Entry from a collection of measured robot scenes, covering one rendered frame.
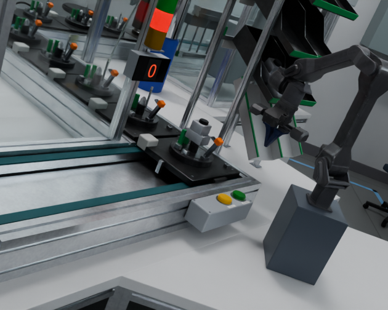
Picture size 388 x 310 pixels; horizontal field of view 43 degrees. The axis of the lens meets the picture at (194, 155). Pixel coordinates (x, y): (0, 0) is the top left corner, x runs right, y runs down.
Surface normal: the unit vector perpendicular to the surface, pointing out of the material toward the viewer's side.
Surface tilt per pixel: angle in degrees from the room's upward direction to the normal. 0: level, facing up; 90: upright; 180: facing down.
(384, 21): 90
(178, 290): 0
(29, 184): 0
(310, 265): 90
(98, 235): 90
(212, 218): 90
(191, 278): 0
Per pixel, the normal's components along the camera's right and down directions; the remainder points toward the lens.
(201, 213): -0.62, 0.07
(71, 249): 0.70, 0.50
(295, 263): -0.07, 0.36
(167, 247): 0.35, -0.87
